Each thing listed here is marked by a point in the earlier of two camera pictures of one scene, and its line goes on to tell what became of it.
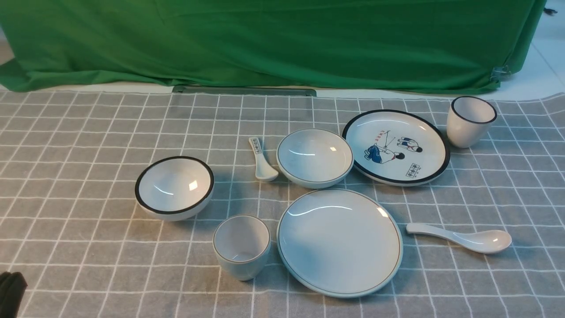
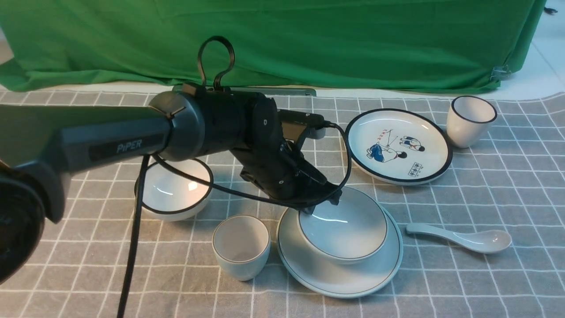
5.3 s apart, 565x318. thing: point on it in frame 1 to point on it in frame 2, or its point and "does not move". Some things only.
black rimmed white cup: x=469 y=119 does not move
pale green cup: x=242 y=243 does not move
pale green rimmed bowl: x=313 y=158 to x=353 y=231
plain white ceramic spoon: x=482 y=241 does not move
